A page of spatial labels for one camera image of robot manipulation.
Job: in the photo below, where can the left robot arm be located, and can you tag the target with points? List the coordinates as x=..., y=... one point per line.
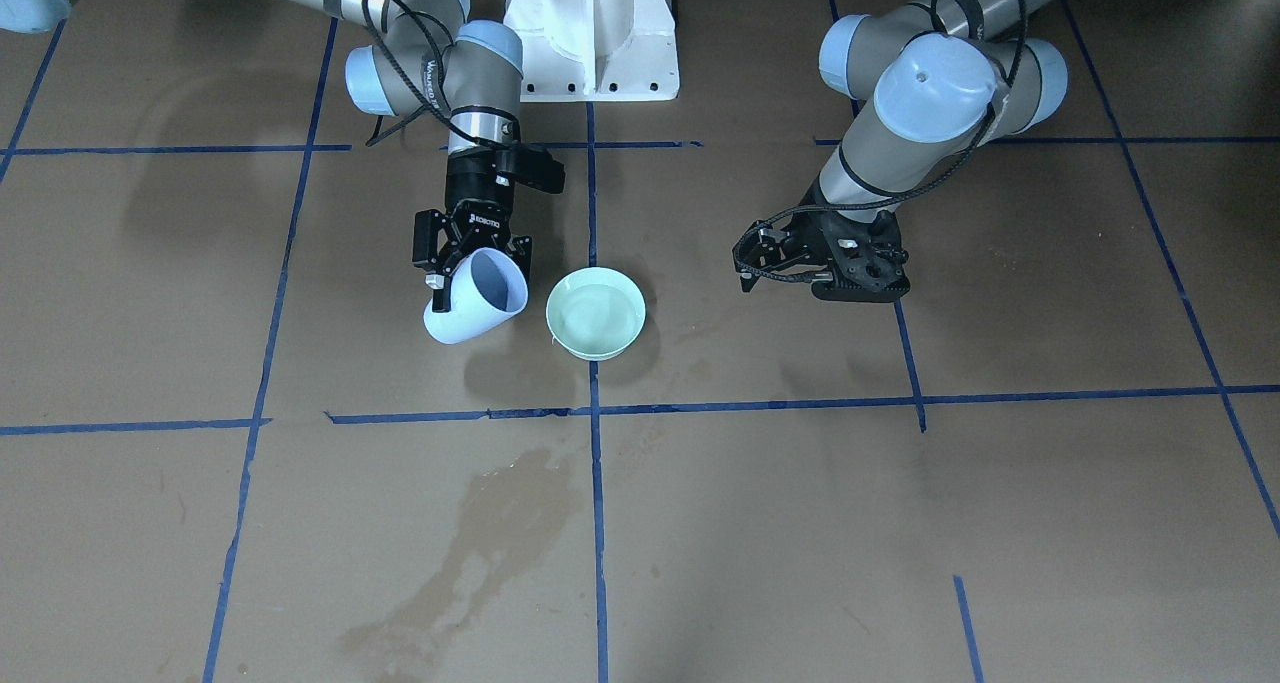
x=934, y=79

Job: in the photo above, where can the green ceramic bowl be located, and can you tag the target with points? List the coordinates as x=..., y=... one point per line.
x=595, y=313

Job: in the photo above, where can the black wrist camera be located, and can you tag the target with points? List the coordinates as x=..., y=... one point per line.
x=866, y=260
x=531, y=166

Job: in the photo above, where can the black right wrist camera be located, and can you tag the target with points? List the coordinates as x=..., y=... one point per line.
x=531, y=166

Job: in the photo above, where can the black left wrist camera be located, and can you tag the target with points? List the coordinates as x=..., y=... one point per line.
x=866, y=260

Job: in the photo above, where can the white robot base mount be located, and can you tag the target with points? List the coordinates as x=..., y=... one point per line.
x=596, y=50

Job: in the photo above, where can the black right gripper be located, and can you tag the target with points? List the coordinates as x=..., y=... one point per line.
x=473, y=180

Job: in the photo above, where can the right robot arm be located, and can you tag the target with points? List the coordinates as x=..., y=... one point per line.
x=432, y=59

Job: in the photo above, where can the blue plastic cup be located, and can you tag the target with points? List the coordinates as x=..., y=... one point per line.
x=487, y=290

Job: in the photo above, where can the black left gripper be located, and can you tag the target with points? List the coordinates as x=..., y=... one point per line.
x=806, y=234

